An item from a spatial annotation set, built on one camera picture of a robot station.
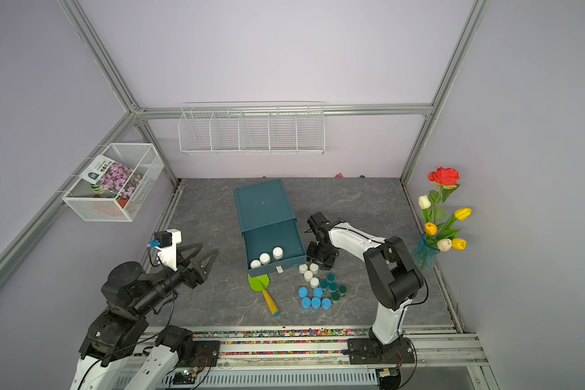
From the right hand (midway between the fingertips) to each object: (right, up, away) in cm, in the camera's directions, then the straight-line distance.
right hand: (311, 261), depth 91 cm
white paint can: (-18, +4, -17) cm, 25 cm away
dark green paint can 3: (+11, -8, -7) cm, 16 cm away
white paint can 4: (-3, -2, -2) cm, 4 cm away
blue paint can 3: (-2, -11, -10) cm, 15 cm away
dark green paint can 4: (+8, -10, -8) cm, 15 cm away
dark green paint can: (+7, -5, -4) cm, 9 cm away
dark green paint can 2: (+8, -7, -6) cm, 12 cm away
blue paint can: (-3, -8, -7) cm, 12 cm away
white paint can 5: (+1, -2, -2) cm, 3 cm away
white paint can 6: (-1, -4, -4) cm, 6 cm away
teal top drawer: (-9, +11, -9) cm, 17 cm away
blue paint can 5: (+5, -12, -10) cm, 16 cm away
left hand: (-28, +10, -27) cm, 40 cm away
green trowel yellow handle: (-18, -7, -3) cm, 20 cm away
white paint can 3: (-11, +6, -14) cm, 19 cm away
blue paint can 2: (+2, -9, -8) cm, 12 cm away
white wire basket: (-68, +22, -17) cm, 74 cm away
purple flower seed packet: (-62, +30, -17) cm, 71 cm away
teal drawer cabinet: (-17, +22, -7) cm, 28 cm away
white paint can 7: (+1, -6, -5) cm, 8 cm away
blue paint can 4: (+1, -11, -10) cm, 15 cm away
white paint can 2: (-15, +5, -16) cm, 22 cm away
